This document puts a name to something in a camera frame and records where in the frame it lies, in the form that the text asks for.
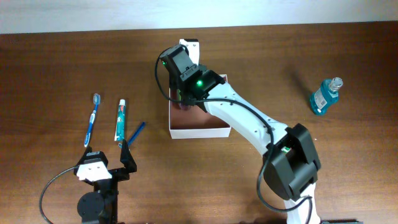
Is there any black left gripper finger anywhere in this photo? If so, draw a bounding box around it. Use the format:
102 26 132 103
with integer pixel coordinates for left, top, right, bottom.
76 146 108 170
120 139 137 173

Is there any blue Listerine mouthwash bottle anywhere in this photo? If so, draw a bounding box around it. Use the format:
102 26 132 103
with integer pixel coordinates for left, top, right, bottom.
310 77 343 115

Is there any green white Dettol soap box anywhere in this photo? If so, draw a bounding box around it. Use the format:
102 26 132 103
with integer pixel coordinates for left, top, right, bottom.
281 147 291 154

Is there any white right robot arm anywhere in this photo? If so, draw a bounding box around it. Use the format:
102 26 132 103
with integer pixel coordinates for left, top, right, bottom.
156 44 321 223

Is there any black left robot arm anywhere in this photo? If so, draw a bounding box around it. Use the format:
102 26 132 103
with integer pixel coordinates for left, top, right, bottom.
74 140 137 223

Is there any teal toothpaste tube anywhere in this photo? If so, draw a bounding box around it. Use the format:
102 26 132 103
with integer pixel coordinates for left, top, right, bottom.
114 99 126 141

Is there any white cardboard box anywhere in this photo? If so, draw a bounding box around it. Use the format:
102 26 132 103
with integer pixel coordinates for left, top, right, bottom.
169 73 232 139

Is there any blue disposable razor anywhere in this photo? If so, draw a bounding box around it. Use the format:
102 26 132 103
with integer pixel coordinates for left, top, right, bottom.
127 121 146 146

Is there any blue white toothbrush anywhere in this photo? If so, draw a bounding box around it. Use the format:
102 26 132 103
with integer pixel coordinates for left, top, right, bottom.
84 93 101 147

